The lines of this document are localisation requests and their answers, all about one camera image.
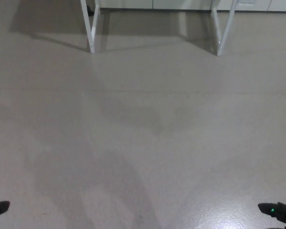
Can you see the white cabinet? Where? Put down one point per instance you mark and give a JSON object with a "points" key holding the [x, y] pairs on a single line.
{"points": [[181, 3]]}

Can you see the white table leg frame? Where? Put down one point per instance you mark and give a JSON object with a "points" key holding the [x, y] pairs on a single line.
{"points": [[88, 31], [225, 31]]}

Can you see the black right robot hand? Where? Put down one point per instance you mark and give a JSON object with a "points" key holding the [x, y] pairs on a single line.
{"points": [[282, 212]]}

